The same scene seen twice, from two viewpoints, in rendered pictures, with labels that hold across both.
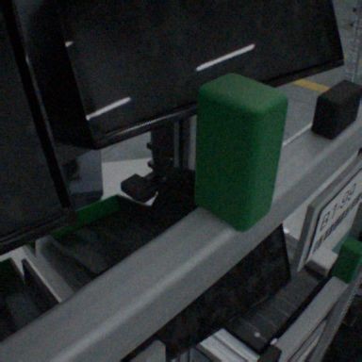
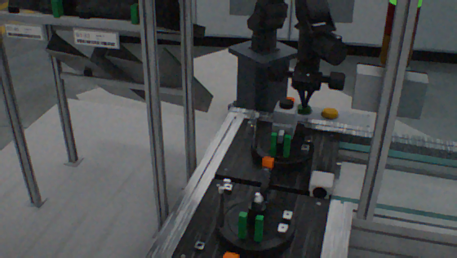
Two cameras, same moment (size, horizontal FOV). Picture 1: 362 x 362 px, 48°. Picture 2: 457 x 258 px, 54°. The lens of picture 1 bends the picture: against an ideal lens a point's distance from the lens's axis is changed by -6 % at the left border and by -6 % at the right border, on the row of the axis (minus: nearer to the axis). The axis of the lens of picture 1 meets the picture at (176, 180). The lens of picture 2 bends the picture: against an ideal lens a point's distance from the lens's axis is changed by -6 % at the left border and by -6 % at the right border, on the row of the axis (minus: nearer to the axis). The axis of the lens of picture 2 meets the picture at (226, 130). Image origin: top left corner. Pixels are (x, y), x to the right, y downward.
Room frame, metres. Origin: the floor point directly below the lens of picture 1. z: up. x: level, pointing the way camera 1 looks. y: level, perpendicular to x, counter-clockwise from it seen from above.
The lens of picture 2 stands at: (-0.04, -0.83, 1.56)
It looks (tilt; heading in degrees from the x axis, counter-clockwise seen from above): 32 degrees down; 61
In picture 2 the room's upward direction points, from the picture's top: 1 degrees clockwise
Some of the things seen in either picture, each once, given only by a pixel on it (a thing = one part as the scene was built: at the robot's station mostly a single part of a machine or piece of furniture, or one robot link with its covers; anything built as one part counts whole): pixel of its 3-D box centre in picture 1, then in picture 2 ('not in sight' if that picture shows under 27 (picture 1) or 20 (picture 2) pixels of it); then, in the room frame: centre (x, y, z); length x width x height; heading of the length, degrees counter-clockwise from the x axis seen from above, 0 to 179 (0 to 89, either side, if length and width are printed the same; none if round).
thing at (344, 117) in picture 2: not in sight; (328, 124); (0.70, -0.03, 0.93); 0.21 x 0.07 x 0.06; 136
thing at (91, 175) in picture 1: (72, 209); (262, 81); (0.65, 0.21, 0.96); 0.15 x 0.15 x 0.20; 10
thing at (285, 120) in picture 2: not in sight; (284, 118); (0.48, -0.13, 1.06); 0.08 x 0.04 x 0.07; 46
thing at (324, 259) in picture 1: (320, 263); (321, 185); (0.49, -0.26, 0.97); 0.05 x 0.05 x 0.04; 46
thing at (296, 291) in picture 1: (245, 269); (281, 155); (0.49, -0.12, 0.96); 0.24 x 0.24 x 0.02; 46
